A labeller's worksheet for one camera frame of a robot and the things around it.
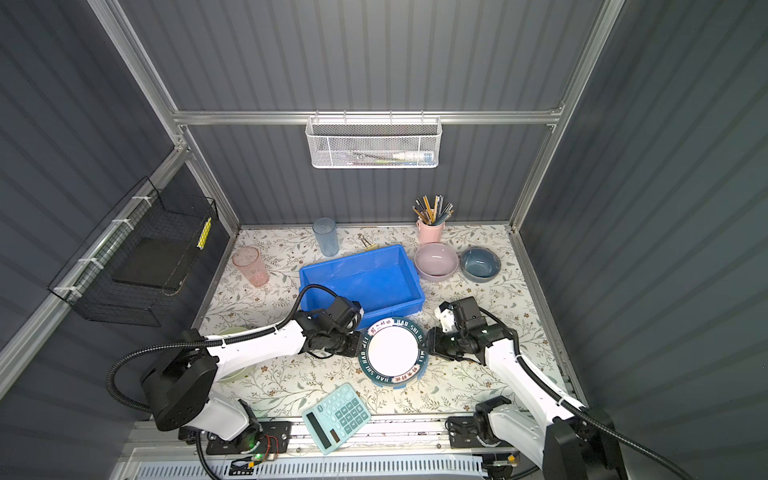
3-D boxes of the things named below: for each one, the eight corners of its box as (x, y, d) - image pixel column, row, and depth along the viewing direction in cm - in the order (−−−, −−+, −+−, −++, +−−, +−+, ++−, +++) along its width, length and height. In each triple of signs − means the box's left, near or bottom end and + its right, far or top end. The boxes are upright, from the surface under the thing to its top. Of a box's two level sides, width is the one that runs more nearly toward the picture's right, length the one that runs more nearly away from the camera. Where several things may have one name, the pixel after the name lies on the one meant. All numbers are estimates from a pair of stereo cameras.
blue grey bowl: (462, 287, 104) (465, 276, 99) (456, 258, 113) (459, 246, 107) (499, 286, 104) (504, 276, 99) (490, 257, 113) (495, 246, 107)
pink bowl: (415, 285, 105) (416, 275, 100) (413, 253, 114) (414, 242, 109) (458, 285, 104) (461, 274, 99) (452, 253, 114) (455, 242, 109)
